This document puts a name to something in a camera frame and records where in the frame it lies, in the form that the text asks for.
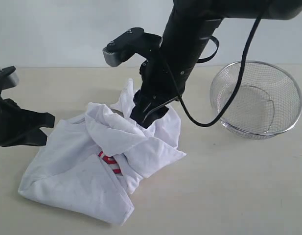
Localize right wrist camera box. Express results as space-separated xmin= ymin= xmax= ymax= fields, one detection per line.
xmin=102 ymin=27 xmax=163 ymax=68

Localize metal wire mesh basket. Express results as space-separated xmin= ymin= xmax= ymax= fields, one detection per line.
xmin=220 ymin=61 xmax=302 ymax=140

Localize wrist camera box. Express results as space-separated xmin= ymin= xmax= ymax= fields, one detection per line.
xmin=102 ymin=27 xmax=163 ymax=68
xmin=0 ymin=66 xmax=19 ymax=95

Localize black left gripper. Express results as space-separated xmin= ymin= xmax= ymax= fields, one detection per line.
xmin=0 ymin=90 xmax=55 ymax=147

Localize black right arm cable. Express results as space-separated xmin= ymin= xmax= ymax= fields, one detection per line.
xmin=163 ymin=6 xmax=270 ymax=127

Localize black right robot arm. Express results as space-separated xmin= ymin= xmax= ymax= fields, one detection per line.
xmin=130 ymin=0 xmax=302 ymax=128

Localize white t-shirt red print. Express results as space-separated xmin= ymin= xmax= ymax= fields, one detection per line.
xmin=18 ymin=79 xmax=185 ymax=225

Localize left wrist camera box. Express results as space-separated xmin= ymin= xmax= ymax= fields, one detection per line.
xmin=0 ymin=66 xmax=19 ymax=95

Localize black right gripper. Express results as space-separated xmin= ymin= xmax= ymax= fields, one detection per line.
xmin=130 ymin=60 xmax=177 ymax=128

